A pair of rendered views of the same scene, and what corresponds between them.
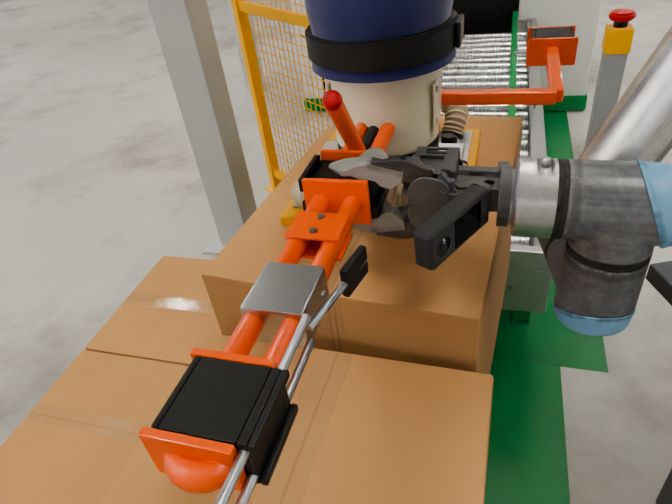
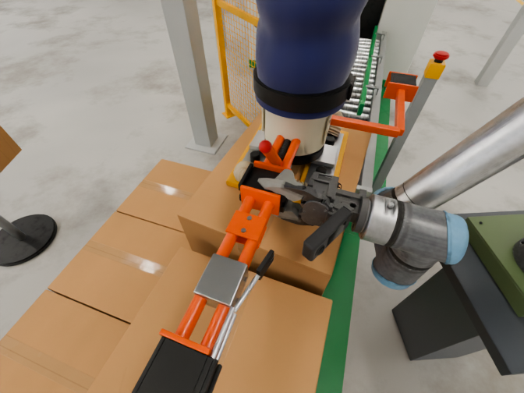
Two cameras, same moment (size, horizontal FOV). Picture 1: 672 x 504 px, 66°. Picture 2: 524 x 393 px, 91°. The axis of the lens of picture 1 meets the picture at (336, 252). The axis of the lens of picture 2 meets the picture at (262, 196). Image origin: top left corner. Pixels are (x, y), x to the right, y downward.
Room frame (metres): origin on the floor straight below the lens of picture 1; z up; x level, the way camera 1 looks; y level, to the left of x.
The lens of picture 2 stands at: (0.21, 0.00, 1.54)
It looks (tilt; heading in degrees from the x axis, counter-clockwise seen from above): 50 degrees down; 358
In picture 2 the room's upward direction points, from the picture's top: straight up
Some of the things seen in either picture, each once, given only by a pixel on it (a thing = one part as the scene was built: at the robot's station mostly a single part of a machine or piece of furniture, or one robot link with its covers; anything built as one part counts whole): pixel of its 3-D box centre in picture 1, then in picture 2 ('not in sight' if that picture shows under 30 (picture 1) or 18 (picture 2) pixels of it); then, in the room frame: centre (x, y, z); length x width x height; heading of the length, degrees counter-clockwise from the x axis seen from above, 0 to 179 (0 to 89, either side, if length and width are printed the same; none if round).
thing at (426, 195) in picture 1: (457, 190); (332, 203); (0.53, -0.15, 1.14); 0.12 x 0.09 x 0.08; 69
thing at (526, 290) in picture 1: (419, 279); not in sight; (1.15, -0.23, 0.48); 0.70 x 0.03 x 0.15; 69
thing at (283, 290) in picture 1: (287, 303); (222, 283); (0.38, 0.05, 1.13); 0.07 x 0.07 x 0.04; 69
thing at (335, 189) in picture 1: (345, 185); (266, 187); (0.58, -0.02, 1.14); 0.10 x 0.08 x 0.06; 69
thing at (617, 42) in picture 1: (589, 178); (397, 143); (1.51, -0.90, 0.50); 0.07 x 0.07 x 1.00; 69
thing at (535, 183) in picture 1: (530, 195); (375, 217); (0.50, -0.23, 1.14); 0.09 x 0.05 x 0.10; 159
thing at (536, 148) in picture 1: (533, 110); (374, 93); (2.13, -0.95, 0.50); 2.31 x 0.05 x 0.19; 159
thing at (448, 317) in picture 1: (394, 271); (286, 203); (0.79, -0.11, 0.81); 0.60 x 0.40 x 0.40; 155
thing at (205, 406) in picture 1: (218, 414); (173, 377); (0.26, 0.11, 1.14); 0.08 x 0.07 x 0.05; 159
